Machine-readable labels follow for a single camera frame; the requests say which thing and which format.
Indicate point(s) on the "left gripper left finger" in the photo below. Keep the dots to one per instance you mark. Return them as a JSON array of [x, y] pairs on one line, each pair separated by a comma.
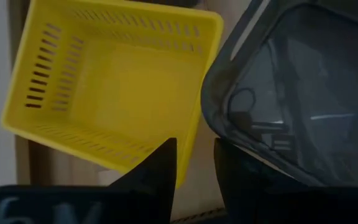
[[154, 180]]

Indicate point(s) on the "black slotted plastic basket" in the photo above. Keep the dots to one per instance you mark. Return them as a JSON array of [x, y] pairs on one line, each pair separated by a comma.
[[291, 93]]

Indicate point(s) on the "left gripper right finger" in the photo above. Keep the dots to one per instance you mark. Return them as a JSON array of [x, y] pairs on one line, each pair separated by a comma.
[[253, 193]]

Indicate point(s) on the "yellow slotted plastic basket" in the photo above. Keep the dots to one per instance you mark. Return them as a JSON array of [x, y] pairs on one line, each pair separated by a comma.
[[129, 93]]

